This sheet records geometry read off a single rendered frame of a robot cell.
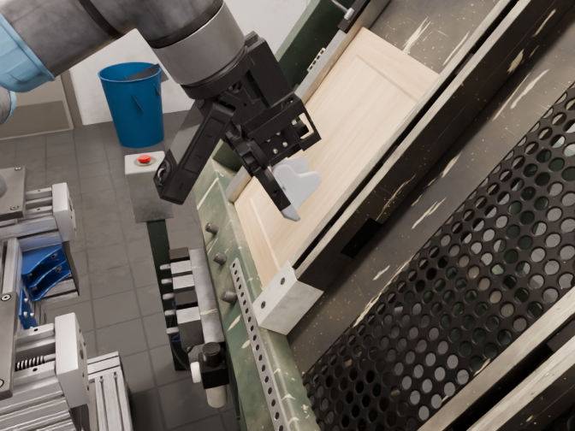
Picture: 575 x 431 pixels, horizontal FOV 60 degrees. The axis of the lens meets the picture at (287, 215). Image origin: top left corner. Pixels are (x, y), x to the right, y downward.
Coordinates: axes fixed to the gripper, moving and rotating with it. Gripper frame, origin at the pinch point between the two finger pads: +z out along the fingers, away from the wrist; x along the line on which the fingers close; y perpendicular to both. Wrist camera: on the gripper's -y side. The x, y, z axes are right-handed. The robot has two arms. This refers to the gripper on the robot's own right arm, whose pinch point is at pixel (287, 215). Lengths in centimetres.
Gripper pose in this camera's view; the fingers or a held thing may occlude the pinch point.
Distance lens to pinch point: 58.1
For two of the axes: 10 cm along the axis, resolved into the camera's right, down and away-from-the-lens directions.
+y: 8.2, -5.7, 0.1
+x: -3.7, -5.3, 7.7
